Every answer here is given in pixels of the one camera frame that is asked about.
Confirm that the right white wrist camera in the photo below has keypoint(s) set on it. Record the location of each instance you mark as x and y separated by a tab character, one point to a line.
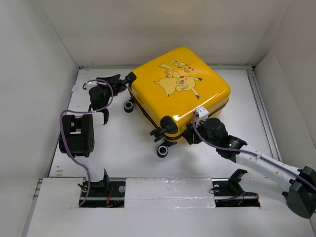
201	113

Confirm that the yellow hard-shell suitcase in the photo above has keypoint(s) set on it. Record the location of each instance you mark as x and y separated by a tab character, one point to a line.
169	88

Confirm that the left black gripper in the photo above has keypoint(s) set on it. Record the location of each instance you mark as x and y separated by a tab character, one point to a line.
115	82

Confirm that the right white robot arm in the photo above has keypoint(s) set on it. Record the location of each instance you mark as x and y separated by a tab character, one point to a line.
298	185

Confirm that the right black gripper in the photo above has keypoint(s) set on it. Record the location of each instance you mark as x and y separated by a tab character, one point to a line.
188	135

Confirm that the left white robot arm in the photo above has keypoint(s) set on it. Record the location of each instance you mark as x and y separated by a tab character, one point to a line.
77	129

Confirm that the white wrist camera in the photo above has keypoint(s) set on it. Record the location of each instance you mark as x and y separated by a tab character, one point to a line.
201	113
86	81

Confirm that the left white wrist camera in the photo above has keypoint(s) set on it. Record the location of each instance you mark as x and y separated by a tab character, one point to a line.
86	81

